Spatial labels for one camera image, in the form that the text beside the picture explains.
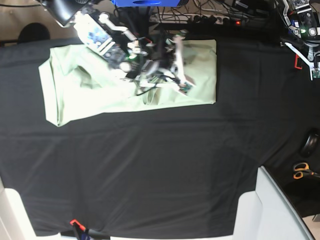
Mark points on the light green T-shirt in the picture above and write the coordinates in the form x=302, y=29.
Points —
x=78, y=84

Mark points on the bottom blue-red bar clamp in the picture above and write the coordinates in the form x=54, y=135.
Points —
x=80, y=232

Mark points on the white bin right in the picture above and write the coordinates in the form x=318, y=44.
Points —
x=266, y=213

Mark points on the white bin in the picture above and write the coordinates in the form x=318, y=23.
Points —
x=266, y=213
x=14, y=221

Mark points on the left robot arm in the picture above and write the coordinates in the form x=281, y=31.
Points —
x=302, y=23

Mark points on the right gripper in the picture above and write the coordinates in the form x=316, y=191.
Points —
x=142, y=49

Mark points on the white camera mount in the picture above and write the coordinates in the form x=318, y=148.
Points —
x=172, y=77
x=314, y=67

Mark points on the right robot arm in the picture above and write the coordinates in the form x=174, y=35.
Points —
x=96, y=29

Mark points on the blue box on stand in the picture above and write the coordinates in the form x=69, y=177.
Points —
x=149, y=3

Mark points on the blue-red bar clamp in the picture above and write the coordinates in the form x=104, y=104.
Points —
x=298, y=63
x=80, y=232

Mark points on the black table cloth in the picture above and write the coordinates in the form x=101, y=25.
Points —
x=171, y=173

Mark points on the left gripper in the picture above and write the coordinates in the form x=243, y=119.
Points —
x=310, y=47

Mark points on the right blue-red bar clamp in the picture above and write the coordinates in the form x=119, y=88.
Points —
x=298, y=63

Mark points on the black tape roll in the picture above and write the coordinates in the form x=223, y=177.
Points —
x=310, y=145

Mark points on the orange-handled scissors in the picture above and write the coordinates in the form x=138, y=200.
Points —
x=302, y=170

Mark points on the white bin left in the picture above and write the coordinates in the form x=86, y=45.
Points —
x=14, y=221

